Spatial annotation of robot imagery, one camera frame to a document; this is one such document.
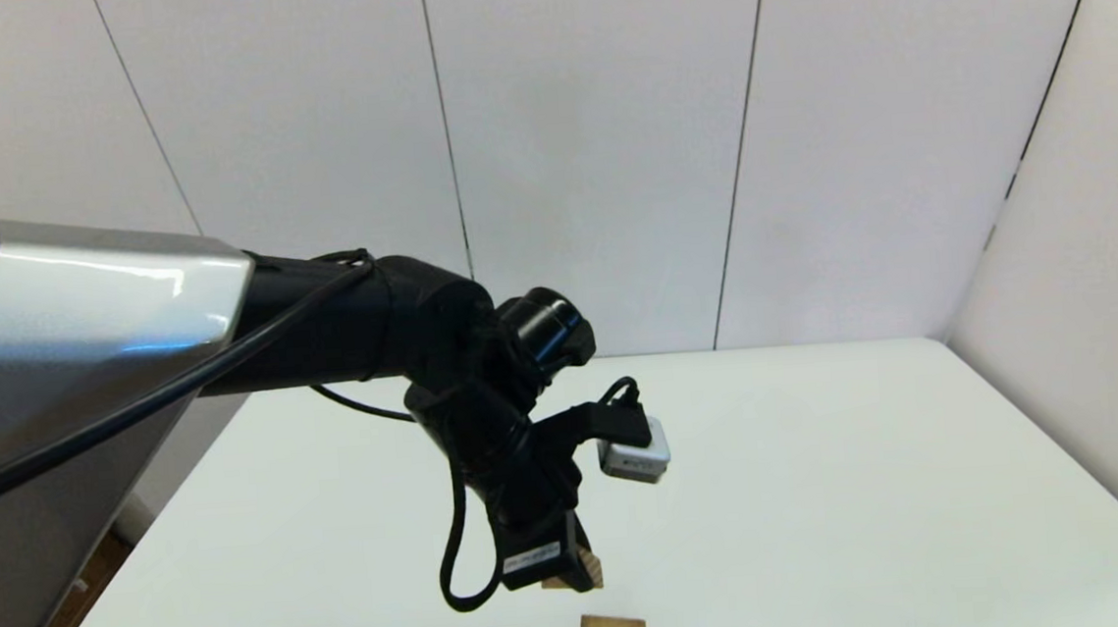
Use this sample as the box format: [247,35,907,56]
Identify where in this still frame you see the triangular wooden building block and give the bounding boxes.
[539,545,606,596]

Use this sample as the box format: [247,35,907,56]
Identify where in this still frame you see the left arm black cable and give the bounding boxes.
[0,239,513,627]

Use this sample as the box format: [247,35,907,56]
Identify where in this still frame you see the left camera mount bracket black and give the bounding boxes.
[524,374,654,459]

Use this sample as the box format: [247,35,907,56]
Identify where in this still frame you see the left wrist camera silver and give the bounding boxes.
[596,414,674,489]

